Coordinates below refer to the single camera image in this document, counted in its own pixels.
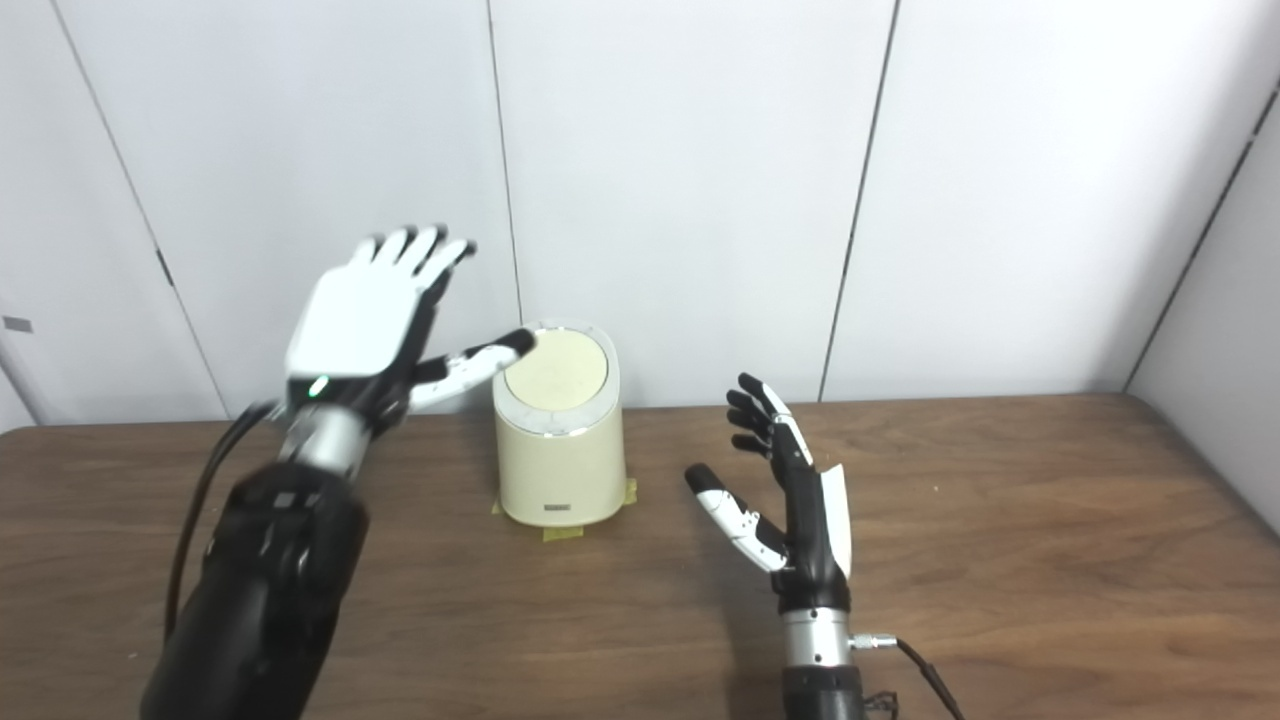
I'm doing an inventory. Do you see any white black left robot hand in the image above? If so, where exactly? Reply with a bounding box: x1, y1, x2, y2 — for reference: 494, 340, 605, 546
285, 225, 537, 431

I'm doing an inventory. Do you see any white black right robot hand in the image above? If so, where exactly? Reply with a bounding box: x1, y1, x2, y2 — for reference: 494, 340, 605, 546
684, 373, 854, 613

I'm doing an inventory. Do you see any cream-colored lidded bin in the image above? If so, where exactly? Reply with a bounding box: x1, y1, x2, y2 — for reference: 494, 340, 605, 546
492, 320, 628, 527

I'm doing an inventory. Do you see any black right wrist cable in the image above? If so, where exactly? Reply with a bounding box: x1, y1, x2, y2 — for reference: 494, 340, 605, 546
848, 632, 966, 720

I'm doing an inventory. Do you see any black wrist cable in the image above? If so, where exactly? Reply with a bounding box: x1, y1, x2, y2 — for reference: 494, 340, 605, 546
163, 400, 286, 641
848, 632, 966, 720

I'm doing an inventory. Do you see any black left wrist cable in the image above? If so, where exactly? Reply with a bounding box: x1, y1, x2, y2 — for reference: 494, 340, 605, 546
163, 400, 286, 641

